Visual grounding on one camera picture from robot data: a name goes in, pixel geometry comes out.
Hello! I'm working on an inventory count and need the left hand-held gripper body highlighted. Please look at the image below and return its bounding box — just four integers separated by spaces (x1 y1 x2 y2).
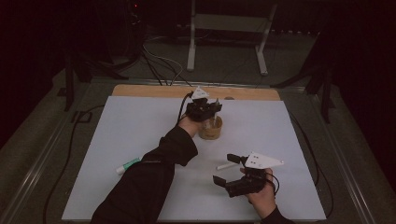
186 86 219 123

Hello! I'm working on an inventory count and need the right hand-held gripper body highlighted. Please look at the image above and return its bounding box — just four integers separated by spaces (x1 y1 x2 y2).
225 151 285 199

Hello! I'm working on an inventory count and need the white pen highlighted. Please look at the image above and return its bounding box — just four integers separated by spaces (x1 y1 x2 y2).
216 161 241 172

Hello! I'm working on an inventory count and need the wooden pen holder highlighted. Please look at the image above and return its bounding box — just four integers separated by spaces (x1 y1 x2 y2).
198 115 224 141

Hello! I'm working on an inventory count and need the person's left hand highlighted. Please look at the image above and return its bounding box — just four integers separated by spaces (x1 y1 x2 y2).
177 115 207 139

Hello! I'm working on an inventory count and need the person's right hand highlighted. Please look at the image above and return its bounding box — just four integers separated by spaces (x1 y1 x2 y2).
239 167 277 219

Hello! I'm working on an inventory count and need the white metal stand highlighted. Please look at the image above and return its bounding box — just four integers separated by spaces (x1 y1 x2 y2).
186 0 278 77

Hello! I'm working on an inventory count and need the white table board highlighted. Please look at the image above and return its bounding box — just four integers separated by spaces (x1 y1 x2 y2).
61 94 327 222

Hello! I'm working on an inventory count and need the black floor stand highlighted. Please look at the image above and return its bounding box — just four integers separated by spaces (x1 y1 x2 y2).
270 29 336 124
63 50 129 112

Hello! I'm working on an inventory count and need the dark equipment with red light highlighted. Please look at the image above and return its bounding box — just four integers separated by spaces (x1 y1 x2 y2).
123 0 148 62

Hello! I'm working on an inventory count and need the left hand-held gripper cable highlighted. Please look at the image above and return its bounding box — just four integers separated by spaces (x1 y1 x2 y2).
177 91 194 126

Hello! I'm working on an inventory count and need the hand-held gripper cable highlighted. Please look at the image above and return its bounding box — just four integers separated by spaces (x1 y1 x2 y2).
177 91 194 126
264 172 280 196

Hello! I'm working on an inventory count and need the right hand-held gripper cable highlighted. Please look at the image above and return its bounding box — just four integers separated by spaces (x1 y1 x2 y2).
264 172 280 196

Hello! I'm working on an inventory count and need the white floor cable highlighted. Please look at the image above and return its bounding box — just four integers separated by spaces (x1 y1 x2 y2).
142 36 185 86

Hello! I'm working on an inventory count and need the black floor cable bundle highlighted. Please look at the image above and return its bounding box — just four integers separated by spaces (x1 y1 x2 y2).
140 46 193 88

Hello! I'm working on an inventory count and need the long black floor cable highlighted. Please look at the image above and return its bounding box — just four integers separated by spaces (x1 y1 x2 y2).
289 111 334 219
42 105 106 224

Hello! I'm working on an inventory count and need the metal floor rail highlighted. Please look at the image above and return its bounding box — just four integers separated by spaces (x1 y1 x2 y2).
311 92 378 224
0 81 92 224

